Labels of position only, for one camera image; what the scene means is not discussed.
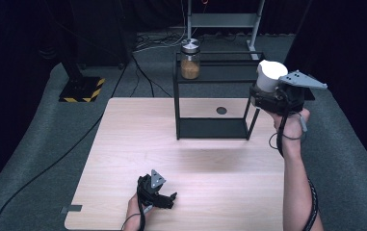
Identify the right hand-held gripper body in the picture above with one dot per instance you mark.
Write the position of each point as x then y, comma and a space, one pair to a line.
292, 96

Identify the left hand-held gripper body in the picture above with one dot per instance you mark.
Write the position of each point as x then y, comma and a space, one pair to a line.
149, 192

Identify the white lidded jar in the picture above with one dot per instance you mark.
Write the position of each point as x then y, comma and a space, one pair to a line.
269, 75

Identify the black metal shelf rack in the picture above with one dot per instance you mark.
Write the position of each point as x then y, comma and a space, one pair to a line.
211, 128

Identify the glass jar with silver lid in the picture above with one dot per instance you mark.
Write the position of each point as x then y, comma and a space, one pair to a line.
190, 62

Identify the person's left hand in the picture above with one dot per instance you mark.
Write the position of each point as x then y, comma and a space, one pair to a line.
136, 208

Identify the person's right hand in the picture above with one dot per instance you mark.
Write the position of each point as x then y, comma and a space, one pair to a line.
292, 128

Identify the grey tape strip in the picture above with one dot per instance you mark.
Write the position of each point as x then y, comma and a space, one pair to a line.
72, 209

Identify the grey metal stand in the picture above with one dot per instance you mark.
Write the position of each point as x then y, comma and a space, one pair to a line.
222, 20

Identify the dark wheeled cabinet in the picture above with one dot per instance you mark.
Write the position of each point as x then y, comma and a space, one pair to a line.
104, 35

